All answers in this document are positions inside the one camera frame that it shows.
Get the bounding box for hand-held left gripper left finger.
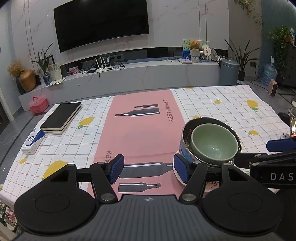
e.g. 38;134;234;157
50;154;125;204

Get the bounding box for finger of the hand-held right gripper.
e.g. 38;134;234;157
234;150;296;168
266;137;296;152

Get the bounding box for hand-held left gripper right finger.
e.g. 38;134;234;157
173;154;251;204

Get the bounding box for blue steel bowl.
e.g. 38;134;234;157
179;117;242;167

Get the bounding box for green ceramic bowl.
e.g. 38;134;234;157
190;124;238;163

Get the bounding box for pink bottle print placemat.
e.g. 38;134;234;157
87;89;192;201

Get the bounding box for pink space heater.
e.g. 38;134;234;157
268;79;278;96

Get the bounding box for black hardcover book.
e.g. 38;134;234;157
40;102;82;131
44;109;82;135

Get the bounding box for blue water bottle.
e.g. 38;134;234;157
261;57;277;86

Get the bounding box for grey trash can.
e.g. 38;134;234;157
218;58;240;86

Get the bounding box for white and blue box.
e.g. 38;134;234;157
21;130;45;154

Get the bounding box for grey marble television console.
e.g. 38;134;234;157
18;61;220;106

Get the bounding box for tall potted plant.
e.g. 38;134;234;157
224;39;260;81

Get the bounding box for white router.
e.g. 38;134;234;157
95;56;112;72

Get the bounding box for pink plastic basket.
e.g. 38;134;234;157
28;97;48;114

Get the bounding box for leafy bushy plant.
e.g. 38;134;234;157
268;27;294;81

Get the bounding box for yellowish papers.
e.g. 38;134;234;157
47;78;65;87

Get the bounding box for green plant in blue vase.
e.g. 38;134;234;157
30;42;55;86

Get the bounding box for white round fan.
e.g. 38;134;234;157
202;45;212;61

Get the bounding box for white drawing card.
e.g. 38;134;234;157
47;62;62;80

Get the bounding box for floral printed cloth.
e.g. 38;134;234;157
0;200;16;230

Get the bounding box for gold vase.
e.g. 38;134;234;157
19;70;36;91

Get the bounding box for green painted canvas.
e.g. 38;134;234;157
183;39;210;61

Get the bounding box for dark vase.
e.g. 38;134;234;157
16;77;26;95

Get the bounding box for hanging vine plant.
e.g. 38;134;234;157
235;0;264;26

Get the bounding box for dried flower bunch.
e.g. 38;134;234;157
7;59;25;78

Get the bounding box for black cables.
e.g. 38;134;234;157
99;62;126;78

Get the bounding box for black wall television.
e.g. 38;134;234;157
53;0;149;53

